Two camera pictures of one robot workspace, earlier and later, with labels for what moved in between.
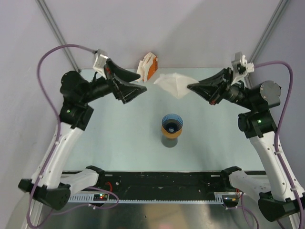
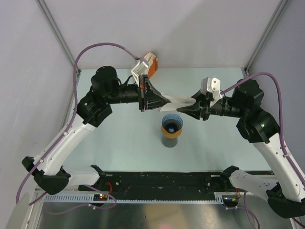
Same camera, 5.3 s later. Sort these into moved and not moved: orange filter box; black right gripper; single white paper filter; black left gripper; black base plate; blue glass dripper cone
Moved: black left gripper; black right gripper; single white paper filter
Not moved: black base plate; blue glass dripper cone; orange filter box
